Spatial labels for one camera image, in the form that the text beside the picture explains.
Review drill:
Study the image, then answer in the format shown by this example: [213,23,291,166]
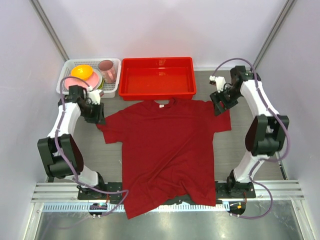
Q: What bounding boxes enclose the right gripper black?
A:
[209,87,242,117]

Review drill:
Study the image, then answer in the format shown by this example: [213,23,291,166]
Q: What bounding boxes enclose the red t-shirt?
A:
[97,98,232,219]

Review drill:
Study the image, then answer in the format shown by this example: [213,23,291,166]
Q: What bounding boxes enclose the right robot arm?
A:
[209,65,290,198]

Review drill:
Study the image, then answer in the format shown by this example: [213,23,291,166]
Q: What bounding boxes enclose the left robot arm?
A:
[37,85,107,200]

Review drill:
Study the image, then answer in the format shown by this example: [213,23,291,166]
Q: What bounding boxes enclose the white plastic basket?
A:
[56,58,122,98]

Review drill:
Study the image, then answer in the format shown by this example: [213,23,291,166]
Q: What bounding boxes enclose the green plate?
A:
[95,77,105,90]

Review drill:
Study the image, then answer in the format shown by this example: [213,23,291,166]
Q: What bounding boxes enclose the pink plate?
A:
[64,69,102,90]

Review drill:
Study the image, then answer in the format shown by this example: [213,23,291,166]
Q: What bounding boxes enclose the orange bowl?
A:
[70,64,94,81]

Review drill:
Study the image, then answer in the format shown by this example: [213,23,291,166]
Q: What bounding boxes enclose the pink translucent cup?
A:
[98,60,117,84]

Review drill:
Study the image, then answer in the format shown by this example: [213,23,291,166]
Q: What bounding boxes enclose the red plastic bin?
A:
[118,56,197,101]

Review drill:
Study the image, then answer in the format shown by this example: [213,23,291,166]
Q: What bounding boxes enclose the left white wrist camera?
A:
[87,89,104,105]

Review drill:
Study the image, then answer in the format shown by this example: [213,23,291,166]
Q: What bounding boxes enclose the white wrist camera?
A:
[87,89,104,105]
[209,75,226,93]

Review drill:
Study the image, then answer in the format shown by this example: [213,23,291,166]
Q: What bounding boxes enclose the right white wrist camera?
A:
[209,75,226,93]

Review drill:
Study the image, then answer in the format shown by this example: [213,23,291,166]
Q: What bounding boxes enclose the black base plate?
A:
[77,181,257,205]

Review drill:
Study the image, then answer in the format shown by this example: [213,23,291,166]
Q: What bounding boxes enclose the aluminium frame rail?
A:
[31,180,305,203]

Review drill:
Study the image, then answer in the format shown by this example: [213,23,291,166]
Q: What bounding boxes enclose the white slotted cable duct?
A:
[42,201,230,213]

